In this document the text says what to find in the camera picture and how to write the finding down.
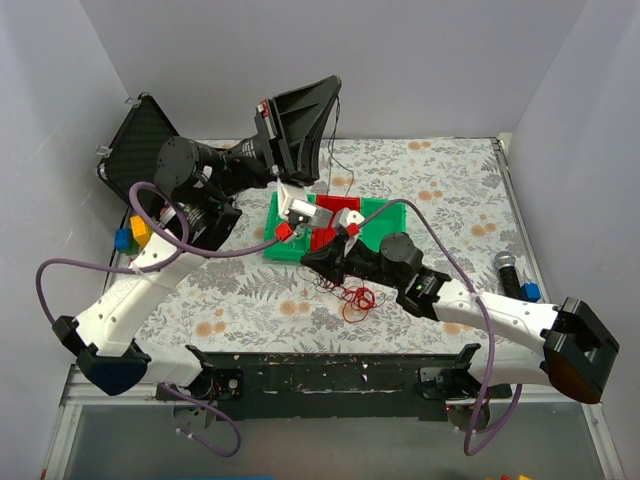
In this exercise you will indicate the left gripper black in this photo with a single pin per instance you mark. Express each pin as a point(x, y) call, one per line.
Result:
point(273, 138)

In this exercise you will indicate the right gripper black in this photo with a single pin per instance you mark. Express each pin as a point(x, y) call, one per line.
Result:
point(338, 251)

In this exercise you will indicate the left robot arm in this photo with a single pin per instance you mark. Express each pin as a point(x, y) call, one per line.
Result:
point(198, 185)

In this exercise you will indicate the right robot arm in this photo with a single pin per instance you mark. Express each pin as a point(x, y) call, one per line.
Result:
point(564, 346)

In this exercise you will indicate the red plastic bin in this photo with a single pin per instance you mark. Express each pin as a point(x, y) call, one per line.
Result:
point(321, 237)

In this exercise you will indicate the green plastic bin right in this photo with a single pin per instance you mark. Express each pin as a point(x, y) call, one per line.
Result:
point(391, 220)

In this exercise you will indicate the black poker chip case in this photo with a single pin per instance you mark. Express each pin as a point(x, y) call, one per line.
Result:
point(132, 154)

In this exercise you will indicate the black microphone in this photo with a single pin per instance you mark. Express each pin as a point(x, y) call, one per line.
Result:
point(504, 264)

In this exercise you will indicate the yellow toy brick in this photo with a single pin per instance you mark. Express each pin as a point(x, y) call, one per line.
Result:
point(141, 231)

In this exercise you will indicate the small blue toy brick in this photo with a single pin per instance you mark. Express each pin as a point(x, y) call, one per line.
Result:
point(530, 292)

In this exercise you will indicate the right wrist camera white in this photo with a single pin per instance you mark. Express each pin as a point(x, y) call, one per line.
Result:
point(349, 220)

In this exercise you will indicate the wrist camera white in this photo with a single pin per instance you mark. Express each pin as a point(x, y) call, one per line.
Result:
point(349, 220)
point(297, 209)

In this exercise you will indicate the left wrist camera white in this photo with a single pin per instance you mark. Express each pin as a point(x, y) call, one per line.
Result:
point(297, 209)

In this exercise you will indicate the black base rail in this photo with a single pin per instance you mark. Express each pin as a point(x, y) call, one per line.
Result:
point(312, 385)

